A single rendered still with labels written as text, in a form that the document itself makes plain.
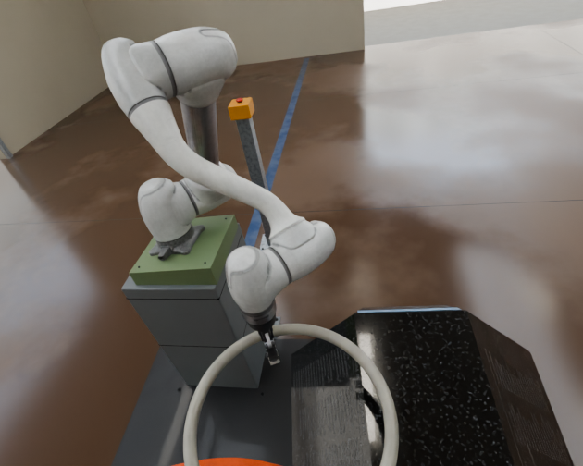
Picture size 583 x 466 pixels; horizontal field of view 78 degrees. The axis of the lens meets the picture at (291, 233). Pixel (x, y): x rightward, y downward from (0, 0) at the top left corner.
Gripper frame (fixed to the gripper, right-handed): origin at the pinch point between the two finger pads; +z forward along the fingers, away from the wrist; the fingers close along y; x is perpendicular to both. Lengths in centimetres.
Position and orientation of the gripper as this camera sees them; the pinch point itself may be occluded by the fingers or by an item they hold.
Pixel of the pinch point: (271, 349)
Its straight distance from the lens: 111.7
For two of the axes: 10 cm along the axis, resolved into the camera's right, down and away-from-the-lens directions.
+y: 3.0, 6.4, -7.1
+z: 1.1, 7.1, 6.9
